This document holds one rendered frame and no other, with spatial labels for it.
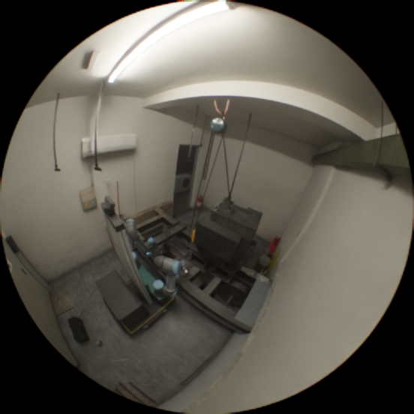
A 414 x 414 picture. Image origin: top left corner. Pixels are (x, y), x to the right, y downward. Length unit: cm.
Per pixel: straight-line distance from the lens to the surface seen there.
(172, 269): 110
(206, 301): 173
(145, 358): 235
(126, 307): 155
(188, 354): 229
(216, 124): 131
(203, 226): 128
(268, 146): 343
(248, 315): 183
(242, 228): 127
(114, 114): 231
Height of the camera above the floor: 227
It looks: 30 degrees down
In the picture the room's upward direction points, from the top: 12 degrees clockwise
